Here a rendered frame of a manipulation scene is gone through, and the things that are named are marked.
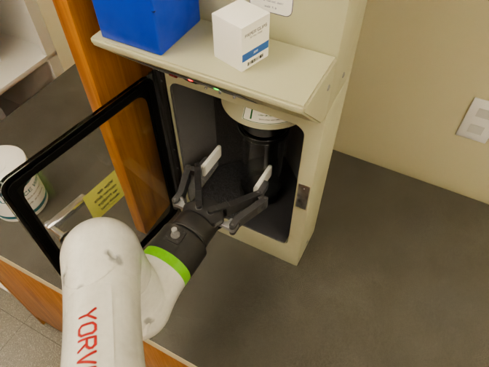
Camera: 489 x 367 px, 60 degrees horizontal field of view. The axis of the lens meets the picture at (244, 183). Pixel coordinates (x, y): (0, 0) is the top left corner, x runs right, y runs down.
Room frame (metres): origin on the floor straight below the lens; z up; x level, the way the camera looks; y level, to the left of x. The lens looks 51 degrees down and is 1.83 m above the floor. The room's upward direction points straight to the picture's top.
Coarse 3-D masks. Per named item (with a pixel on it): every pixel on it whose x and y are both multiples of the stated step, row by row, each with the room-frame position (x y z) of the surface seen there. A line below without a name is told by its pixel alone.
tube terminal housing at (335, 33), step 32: (224, 0) 0.56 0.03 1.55; (320, 0) 0.49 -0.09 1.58; (352, 0) 0.49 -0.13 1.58; (288, 32) 0.51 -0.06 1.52; (320, 32) 0.49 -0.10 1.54; (352, 32) 0.53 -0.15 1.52; (224, 96) 0.56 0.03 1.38; (320, 128) 0.48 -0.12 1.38; (320, 160) 0.50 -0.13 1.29; (320, 192) 0.55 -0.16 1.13; (288, 256) 0.49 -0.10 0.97
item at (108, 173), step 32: (128, 128) 0.54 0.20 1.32; (32, 160) 0.40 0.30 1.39; (64, 160) 0.44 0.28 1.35; (96, 160) 0.48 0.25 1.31; (128, 160) 0.53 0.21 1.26; (0, 192) 0.36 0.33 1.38; (32, 192) 0.38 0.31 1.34; (64, 192) 0.42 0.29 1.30; (96, 192) 0.46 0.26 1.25; (128, 192) 0.51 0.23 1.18; (160, 192) 0.57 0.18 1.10; (64, 224) 0.40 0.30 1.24; (128, 224) 0.49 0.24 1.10
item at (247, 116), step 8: (224, 104) 0.60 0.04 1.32; (232, 104) 0.59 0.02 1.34; (232, 112) 0.58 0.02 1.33; (240, 112) 0.57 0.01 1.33; (248, 112) 0.56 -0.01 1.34; (256, 112) 0.56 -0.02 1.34; (240, 120) 0.56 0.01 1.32; (248, 120) 0.56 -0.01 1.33; (256, 120) 0.55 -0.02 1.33; (264, 120) 0.55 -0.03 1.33; (272, 120) 0.55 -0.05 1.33; (280, 120) 0.55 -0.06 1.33; (256, 128) 0.55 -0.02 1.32; (264, 128) 0.54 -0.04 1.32; (272, 128) 0.54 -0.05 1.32; (280, 128) 0.55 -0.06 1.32
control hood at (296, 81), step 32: (192, 32) 0.54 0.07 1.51; (160, 64) 0.47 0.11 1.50; (192, 64) 0.46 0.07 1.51; (224, 64) 0.46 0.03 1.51; (256, 64) 0.46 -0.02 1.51; (288, 64) 0.46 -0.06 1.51; (320, 64) 0.46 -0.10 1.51; (256, 96) 0.40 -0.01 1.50; (288, 96) 0.40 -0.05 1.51; (320, 96) 0.43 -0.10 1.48
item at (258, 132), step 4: (244, 128) 0.62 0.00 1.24; (248, 128) 0.62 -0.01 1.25; (252, 128) 0.62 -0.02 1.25; (284, 128) 0.62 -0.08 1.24; (248, 132) 0.61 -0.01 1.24; (252, 132) 0.61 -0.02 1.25; (256, 132) 0.61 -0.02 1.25; (260, 132) 0.61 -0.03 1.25; (264, 132) 0.61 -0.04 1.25; (268, 132) 0.61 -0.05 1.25; (272, 132) 0.61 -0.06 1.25; (276, 132) 0.61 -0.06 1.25; (280, 132) 0.61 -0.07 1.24; (260, 136) 0.60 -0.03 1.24; (264, 136) 0.60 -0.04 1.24; (268, 136) 0.60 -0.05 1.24; (272, 136) 0.60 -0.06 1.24
